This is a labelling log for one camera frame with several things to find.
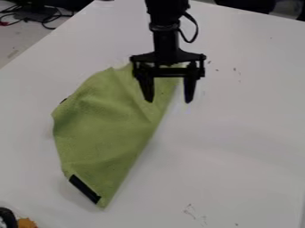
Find black round object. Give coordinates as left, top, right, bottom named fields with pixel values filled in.
left=0, top=207, right=20, bottom=228

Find orange toy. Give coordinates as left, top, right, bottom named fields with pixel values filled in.
left=16, top=217, right=40, bottom=228

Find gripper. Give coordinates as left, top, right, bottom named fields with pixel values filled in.
left=128, top=28, right=208, bottom=104

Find green cloth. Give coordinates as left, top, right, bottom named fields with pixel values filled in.
left=50, top=61, right=187, bottom=209

